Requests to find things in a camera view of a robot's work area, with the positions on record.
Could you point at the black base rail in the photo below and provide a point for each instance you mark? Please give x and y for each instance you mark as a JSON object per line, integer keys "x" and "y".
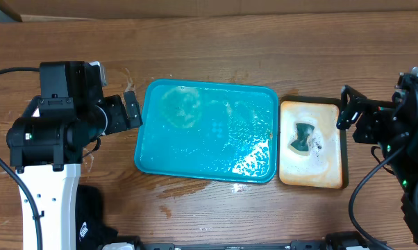
{"x": 347, "y": 240}

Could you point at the green yellow sponge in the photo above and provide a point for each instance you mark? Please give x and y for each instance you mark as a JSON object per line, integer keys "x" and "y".
{"x": 300, "y": 144}

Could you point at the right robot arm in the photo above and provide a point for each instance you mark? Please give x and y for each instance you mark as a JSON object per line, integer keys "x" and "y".
{"x": 392, "y": 126}

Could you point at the teal plastic tray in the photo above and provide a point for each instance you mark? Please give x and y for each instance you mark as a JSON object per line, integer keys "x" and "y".
{"x": 214, "y": 131}

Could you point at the black tray with soapy water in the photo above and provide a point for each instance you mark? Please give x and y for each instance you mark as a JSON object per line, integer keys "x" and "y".
{"x": 327, "y": 164}

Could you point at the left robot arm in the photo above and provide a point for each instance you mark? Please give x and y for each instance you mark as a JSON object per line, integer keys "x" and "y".
{"x": 46, "y": 146}

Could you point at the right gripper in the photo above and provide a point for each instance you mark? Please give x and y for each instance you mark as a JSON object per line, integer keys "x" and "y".
{"x": 376, "y": 116}

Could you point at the black knit cloth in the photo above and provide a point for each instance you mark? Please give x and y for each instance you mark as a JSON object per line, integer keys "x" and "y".
{"x": 91, "y": 231}

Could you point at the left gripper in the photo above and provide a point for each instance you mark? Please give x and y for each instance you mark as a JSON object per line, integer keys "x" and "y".
{"x": 121, "y": 121}

